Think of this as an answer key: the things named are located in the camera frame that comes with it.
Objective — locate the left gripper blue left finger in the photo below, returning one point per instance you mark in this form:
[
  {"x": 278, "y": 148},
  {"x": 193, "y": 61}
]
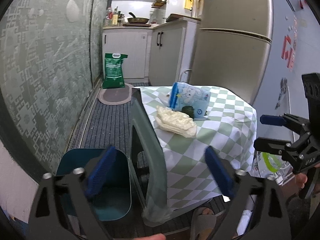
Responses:
[{"x": 48, "y": 219}]

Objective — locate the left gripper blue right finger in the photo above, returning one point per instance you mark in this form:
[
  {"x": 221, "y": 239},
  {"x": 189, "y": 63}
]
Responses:
[{"x": 269, "y": 218}]

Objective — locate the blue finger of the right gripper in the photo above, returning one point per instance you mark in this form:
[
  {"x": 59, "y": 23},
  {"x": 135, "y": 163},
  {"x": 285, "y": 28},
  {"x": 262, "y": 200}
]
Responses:
[
  {"x": 282, "y": 148},
  {"x": 283, "y": 127}
]

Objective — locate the white paper tissue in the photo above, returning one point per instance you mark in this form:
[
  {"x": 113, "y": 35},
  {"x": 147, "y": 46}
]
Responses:
[{"x": 175, "y": 122}]

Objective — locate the teal plastic trash bin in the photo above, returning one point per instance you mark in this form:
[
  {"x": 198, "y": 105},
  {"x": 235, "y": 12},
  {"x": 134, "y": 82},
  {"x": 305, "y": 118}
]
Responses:
[{"x": 107, "y": 186}]

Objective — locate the white kitchen cabinet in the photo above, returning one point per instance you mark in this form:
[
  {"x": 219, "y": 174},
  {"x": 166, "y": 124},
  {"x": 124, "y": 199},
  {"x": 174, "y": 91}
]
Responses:
[{"x": 159, "y": 55}]

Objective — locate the person's right hand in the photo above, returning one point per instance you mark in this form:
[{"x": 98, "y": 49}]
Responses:
[{"x": 300, "y": 180}]

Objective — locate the plastic bag green items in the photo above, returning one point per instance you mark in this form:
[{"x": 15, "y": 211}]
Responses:
[{"x": 271, "y": 167}]

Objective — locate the green white checkered tablecloth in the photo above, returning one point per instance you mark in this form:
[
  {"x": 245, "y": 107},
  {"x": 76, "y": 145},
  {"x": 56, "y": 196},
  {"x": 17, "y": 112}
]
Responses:
[{"x": 229, "y": 126}]

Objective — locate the grey slipper foot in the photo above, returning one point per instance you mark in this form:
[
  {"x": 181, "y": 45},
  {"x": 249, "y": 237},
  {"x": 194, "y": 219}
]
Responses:
[{"x": 202, "y": 223}]

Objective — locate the grey-green plastic chair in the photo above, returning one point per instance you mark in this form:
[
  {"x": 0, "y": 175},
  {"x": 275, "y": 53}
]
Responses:
[{"x": 143, "y": 139}]

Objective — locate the silver refrigerator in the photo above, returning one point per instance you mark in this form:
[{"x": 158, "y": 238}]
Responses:
[{"x": 233, "y": 45}]

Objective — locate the oval grey floor mat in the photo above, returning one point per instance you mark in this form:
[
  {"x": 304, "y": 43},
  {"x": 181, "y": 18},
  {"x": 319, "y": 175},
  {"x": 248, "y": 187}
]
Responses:
[{"x": 116, "y": 96}]

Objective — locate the green rice bag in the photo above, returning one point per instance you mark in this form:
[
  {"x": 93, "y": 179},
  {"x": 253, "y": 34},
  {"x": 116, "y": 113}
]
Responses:
[{"x": 113, "y": 73}]

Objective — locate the patterned glass sliding door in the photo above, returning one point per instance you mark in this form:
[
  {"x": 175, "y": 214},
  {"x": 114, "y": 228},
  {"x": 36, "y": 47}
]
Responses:
[{"x": 50, "y": 62}]

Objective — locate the frying pan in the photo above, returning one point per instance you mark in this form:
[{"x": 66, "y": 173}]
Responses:
[{"x": 137, "y": 20}]

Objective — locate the yellow bottle on counter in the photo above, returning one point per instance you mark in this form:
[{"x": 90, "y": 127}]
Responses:
[{"x": 115, "y": 20}]

